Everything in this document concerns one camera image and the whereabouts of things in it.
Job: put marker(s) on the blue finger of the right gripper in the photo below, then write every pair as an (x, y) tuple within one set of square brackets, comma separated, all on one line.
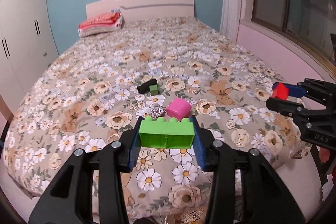
[(295, 91), (280, 106)]

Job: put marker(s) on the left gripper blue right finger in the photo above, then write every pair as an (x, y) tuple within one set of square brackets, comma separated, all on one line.
[(201, 144)]

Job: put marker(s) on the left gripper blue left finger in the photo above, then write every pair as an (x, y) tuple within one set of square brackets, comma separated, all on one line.
[(135, 145)]

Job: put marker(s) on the red toy block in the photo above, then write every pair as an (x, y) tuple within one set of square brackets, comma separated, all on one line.
[(280, 91)]

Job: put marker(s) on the green toy building brick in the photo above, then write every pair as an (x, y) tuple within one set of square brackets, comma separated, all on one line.
[(166, 134)]

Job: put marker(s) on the pink plastic cube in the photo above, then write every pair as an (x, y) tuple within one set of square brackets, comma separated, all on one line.
[(178, 108)]

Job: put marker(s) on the small dark green cube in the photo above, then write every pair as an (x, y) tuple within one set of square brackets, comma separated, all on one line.
[(154, 90)]

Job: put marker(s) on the black cylinder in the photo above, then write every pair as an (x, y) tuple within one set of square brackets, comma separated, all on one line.
[(145, 87)]

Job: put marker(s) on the crumpled clear plastic wrap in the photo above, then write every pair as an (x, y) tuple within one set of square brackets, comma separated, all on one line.
[(203, 80)]

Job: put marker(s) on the floral bedspread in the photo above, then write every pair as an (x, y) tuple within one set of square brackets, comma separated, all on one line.
[(88, 97)]

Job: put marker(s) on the printed snack wrapper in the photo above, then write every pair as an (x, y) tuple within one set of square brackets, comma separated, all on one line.
[(195, 216)]

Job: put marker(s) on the small white paper box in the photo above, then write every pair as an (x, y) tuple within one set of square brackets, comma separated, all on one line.
[(213, 59)]

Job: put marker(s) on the folded red pink blankets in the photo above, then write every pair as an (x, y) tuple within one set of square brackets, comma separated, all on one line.
[(106, 22)]

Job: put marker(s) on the white bed headboard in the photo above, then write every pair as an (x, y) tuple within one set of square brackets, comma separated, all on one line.
[(135, 10)]

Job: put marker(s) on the white wardrobe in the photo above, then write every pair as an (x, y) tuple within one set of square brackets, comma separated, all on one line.
[(27, 47)]

